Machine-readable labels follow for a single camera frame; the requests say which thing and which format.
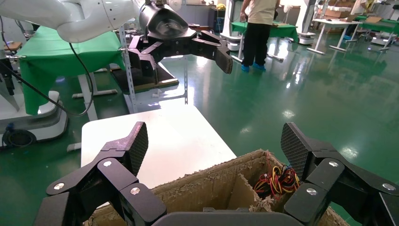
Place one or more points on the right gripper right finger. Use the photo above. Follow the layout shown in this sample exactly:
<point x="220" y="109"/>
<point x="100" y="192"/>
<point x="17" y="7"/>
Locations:
<point x="324" y="177"/>

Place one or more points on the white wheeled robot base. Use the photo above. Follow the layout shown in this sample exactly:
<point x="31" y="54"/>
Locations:
<point x="40" y="121"/>
<point x="307" y="34"/>
<point x="232" y="28"/>

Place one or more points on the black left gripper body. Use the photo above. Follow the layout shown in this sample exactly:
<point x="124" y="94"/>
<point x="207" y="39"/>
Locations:
<point x="165" y="25"/>

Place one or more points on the open brown cardboard carton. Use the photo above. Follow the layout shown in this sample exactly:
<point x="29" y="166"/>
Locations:
<point x="336" y="14"/>

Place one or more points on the table with green cloth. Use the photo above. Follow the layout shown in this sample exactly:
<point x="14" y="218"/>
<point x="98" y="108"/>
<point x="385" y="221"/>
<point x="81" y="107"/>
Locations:
<point x="383" y="26"/>
<point x="62" y="53"/>
<point x="280" y="30"/>

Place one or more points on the grey metal shelf rack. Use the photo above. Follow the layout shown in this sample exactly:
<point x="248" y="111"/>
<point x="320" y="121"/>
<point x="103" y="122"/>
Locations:
<point x="131" y="90"/>

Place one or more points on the white metal-leg table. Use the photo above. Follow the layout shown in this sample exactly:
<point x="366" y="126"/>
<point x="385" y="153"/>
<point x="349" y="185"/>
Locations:
<point x="335" y="23"/>

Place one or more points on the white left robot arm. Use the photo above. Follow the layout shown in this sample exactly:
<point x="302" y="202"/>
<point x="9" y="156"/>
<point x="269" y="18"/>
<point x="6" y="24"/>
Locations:
<point x="78" y="18"/>

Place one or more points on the person in beige shirt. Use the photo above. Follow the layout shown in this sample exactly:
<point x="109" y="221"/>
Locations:
<point x="258" y="34"/>

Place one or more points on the flat brown cardboard piece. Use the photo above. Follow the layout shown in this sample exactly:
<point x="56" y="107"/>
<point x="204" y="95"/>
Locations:
<point x="373" y="19"/>

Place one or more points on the cardboard box with dividers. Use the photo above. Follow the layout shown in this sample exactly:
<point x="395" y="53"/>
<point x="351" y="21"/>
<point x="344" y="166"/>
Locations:
<point x="202" y="190"/>

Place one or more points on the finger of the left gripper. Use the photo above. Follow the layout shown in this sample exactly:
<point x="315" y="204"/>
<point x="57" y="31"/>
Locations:
<point x="212" y="46"/>
<point x="143" y="59"/>

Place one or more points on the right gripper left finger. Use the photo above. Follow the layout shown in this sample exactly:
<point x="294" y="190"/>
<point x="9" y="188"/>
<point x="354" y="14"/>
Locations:
<point x="115" y="174"/>

